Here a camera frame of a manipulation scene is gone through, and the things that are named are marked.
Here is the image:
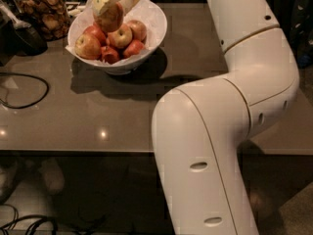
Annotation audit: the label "small red apple right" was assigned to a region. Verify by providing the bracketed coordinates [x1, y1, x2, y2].
[122, 39, 145, 59]

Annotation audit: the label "yellow-red apple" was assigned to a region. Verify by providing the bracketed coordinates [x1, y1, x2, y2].
[93, 3, 124, 33]
[74, 33, 101, 60]
[108, 23, 133, 49]

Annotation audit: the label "black cable on table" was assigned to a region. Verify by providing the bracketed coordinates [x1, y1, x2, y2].
[0, 71, 50, 110]

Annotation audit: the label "white paper bowl liner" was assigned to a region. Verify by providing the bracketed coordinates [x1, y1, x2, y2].
[65, 0, 164, 67]

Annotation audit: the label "red apple left middle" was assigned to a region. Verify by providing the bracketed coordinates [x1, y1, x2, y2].
[84, 25, 107, 46]

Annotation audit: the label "small red apple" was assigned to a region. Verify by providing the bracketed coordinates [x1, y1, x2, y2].
[122, 39, 145, 59]
[101, 46, 120, 64]

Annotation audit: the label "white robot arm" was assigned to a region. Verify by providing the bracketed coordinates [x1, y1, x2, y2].
[152, 0, 299, 235]

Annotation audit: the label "black appliance at left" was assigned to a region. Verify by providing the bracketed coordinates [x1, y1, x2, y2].
[0, 0, 48, 56]

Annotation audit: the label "white sock foot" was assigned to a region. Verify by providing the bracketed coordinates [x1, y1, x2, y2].
[0, 165, 17, 202]
[39, 158, 65, 195]

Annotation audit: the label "left white sock foot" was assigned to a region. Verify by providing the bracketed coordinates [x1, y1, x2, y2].
[0, 165, 17, 202]

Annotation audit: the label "glass jar of dried chips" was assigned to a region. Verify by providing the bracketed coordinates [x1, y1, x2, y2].
[14, 0, 70, 41]

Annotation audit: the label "back right apple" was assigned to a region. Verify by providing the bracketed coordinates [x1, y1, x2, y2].
[126, 20, 147, 41]

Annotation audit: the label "right white sock foot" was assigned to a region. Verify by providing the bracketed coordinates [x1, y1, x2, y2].
[39, 158, 65, 195]

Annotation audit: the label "white ceramic bowl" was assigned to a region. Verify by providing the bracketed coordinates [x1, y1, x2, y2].
[67, 0, 168, 76]

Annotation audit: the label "small red apple bottom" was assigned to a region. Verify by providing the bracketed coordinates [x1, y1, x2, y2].
[101, 46, 120, 64]

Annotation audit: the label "cables on floor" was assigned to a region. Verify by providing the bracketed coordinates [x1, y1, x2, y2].
[0, 204, 109, 235]

